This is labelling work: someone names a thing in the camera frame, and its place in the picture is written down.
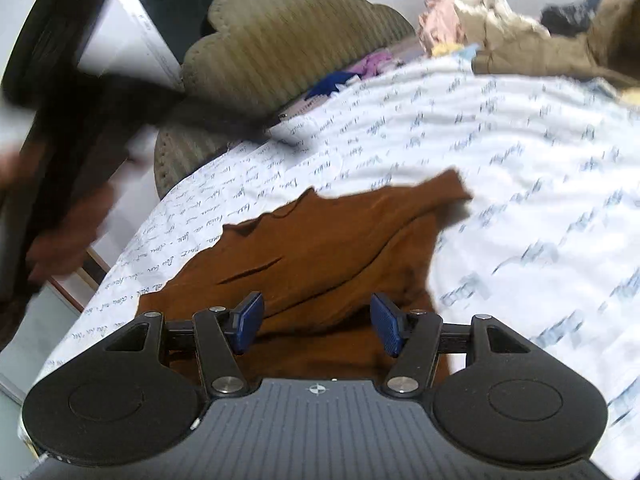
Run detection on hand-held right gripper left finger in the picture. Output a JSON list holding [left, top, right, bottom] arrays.
[[102, 291, 265, 398]]

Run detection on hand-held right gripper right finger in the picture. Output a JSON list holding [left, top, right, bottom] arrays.
[[369, 292, 543, 400]]

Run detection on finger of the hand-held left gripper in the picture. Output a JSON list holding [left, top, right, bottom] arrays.
[[162, 90, 303, 153]]

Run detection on brown sweater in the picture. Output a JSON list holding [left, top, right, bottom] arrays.
[[135, 169, 475, 386]]

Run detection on pink clothes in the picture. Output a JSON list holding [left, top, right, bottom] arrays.
[[416, 0, 468, 58]]

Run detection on person's left hand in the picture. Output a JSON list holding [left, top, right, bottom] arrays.
[[25, 180, 118, 283]]

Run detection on olive upholstered headboard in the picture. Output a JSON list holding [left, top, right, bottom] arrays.
[[152, 0, 418, 201]]

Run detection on navy blue cloth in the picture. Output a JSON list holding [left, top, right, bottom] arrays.
[[304, 70, 360, 101]]

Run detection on wooden furniture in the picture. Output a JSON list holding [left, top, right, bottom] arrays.
[[50, 247, 113, 313]]

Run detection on purple cloth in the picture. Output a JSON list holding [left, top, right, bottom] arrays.
[[347, 50, 403, 78]]

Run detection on white printed blanket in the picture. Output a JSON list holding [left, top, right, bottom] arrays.
[[37, 57, 640, 480]]

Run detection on yellow cloth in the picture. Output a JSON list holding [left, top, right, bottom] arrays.
[[430, 42, 471, 58]]

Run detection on cream quilted jacket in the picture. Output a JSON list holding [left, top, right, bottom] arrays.
[[452, 0, 551, 48]]

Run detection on tan padded jacket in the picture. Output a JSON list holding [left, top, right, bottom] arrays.
[[471, 0, 640, 92]]

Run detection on dark floral cloth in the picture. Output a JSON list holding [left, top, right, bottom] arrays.
[[540, 0, 606, 38]]

